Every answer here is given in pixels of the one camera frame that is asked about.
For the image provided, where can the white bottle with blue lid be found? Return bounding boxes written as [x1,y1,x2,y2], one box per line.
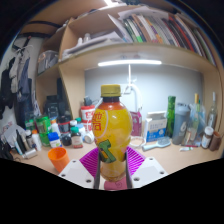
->
[47,131,63,149]

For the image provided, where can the red and white canister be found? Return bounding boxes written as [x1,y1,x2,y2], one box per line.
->
[80,104,97,133]

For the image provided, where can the white-lidded brown jar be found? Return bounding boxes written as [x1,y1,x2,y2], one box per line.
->
[201,125,215,150]

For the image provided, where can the black box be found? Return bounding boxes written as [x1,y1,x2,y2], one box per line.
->
[44,94,61,121]

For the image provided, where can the light blue hairbrush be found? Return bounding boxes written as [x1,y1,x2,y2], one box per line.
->
[141,136,172,152]

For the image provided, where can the green plastic bottle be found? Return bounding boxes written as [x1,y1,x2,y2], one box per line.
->
[35,115,52,147]

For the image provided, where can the wooden shelf unit with books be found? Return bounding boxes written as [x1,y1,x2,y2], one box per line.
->
[34,0,224,134]

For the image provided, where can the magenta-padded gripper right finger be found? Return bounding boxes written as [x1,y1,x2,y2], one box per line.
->
[124,146,168,190]

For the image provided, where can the magenta pouch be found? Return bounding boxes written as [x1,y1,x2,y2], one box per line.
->
[129,110,143,137]

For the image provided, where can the white desk lamp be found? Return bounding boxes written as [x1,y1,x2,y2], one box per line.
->
[97,59,163,113]

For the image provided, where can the green glass bottle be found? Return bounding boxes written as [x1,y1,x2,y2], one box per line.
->
[165,95,177,138]

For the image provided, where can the flat round red coaster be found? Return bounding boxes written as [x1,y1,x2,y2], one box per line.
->
[103,179,128,192]

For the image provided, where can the brown mug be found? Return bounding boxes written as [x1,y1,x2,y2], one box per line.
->
[209,130,223,152]

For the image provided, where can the clear bottle with yellow cap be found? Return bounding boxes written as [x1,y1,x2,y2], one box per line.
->
[190,93,202,141]

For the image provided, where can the white and blue carton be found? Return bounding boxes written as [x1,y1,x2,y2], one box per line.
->
[145,110,168,143]

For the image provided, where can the white power strip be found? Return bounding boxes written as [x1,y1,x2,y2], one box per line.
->
[120,84,135,96]

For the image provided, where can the orange plastic cup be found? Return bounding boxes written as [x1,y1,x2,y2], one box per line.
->
[47,146,71,173]

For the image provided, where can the tall clear glass bottle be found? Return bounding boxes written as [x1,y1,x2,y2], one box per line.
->
[207,91,218,129]

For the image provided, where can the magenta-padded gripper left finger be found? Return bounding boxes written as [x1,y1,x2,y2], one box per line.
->
[58,147,102,190]

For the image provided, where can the brown bottle with green cap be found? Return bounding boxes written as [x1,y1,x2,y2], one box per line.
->
[69,126,84,150]

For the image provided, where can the hanging clothes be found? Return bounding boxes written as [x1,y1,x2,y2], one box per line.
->
[0,39,36,129]

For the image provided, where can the grey shaker bottle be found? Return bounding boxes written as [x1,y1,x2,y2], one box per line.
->
[171,102,191,146]

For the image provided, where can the yellow drink bottle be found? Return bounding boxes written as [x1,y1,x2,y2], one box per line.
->
[92,84,134,183]

